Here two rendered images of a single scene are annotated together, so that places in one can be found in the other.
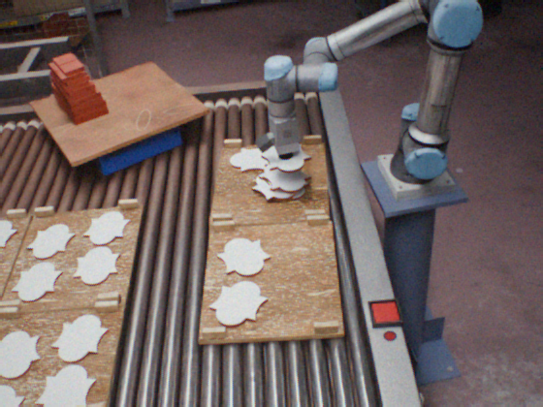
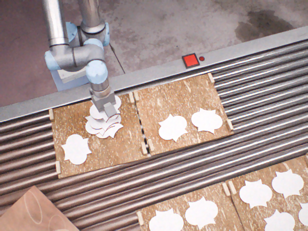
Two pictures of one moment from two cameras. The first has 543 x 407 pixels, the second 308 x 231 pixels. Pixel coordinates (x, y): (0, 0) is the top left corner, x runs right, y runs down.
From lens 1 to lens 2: 1.72 m
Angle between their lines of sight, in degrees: 65
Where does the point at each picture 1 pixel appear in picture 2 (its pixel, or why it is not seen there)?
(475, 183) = not seen: outside the picture
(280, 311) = (204, 101)
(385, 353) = (211, 59)
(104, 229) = (168, 224)
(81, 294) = (224, 211)
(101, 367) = (266, 173)
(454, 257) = not seen: hidden behind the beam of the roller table
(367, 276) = (167, 71)
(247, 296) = (201, 117)
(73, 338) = (258, 197)
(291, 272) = (177, 102)
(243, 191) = (111, 146)
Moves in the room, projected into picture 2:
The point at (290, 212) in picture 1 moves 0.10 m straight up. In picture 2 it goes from (128, 113) to (127, 104)
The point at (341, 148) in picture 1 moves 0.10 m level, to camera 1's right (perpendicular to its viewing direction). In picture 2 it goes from (53, 100) to (48, 84)
